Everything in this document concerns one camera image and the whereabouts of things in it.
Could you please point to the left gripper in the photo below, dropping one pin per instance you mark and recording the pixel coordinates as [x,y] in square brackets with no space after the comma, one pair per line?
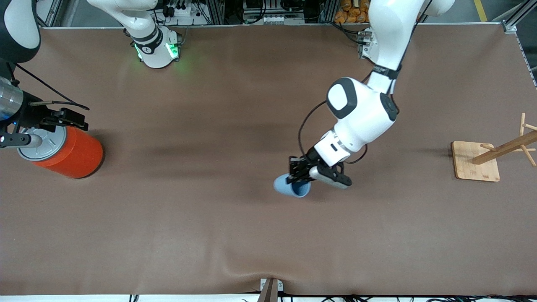
[309,156]

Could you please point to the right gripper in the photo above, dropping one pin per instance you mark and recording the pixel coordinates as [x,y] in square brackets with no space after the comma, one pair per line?
[32,114]

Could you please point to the light blue plastic cup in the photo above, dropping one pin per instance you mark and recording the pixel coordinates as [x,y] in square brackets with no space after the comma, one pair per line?
[289,189]

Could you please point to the grey right arm base box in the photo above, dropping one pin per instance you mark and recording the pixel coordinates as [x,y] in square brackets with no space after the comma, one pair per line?
[174,46]

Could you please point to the grey left arm base box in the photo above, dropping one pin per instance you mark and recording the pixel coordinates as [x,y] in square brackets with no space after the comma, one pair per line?
[366,44]

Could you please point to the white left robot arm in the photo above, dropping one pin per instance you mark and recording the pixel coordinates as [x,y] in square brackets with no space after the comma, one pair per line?
[365,113]

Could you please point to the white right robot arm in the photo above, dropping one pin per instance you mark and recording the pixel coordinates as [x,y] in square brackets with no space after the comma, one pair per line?
[155,46]

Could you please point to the orange canister with grey lid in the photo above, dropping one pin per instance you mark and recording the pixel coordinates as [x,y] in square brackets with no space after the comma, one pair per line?
[79,157]

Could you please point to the brown table mat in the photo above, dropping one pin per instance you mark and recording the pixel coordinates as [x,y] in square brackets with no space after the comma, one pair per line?
[168,235]

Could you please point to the white terminal block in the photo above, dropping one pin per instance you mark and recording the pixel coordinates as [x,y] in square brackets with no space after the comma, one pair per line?
[272,19]

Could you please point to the white power strip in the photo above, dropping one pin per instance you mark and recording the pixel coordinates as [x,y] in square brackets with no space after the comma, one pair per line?
[184,11]

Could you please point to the orange snack bags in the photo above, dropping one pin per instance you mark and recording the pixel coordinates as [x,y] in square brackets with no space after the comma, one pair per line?
[350,10]

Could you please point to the wooden mug tree stand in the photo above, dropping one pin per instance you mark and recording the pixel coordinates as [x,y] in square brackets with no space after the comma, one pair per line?
[476,163]

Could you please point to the aluminium frame profile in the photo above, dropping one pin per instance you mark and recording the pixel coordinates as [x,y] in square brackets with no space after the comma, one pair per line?
[518,16]
[50,16]

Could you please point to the grey metal clamp bracket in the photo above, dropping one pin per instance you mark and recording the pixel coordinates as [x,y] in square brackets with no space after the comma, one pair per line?
[270,289]

